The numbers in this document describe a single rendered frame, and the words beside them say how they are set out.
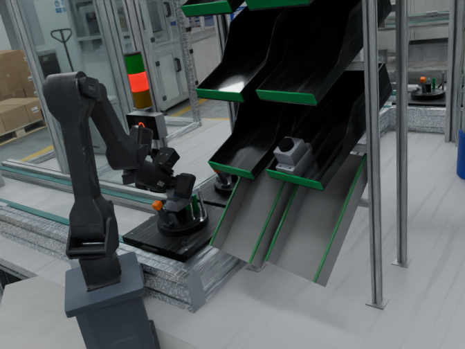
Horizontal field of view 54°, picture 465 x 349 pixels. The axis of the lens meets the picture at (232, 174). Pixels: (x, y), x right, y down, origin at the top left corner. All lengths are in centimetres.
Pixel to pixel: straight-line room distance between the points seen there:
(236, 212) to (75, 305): 41
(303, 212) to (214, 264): 28
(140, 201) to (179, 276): 50
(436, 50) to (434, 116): 436
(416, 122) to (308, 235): 123
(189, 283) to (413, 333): 48
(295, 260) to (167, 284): 33
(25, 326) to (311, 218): 74
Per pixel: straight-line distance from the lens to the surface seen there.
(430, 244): 132
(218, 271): 117
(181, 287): 111
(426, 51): 644
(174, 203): 121
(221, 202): 136
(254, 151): 99
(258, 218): 105
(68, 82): 86
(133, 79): 135
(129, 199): 158
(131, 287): 91
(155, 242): 122
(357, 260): 125
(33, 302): 137
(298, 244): 99
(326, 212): 98
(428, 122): 211
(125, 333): 96
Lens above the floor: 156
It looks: 22 degrees down
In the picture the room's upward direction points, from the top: 9 degrees counter-clockwise
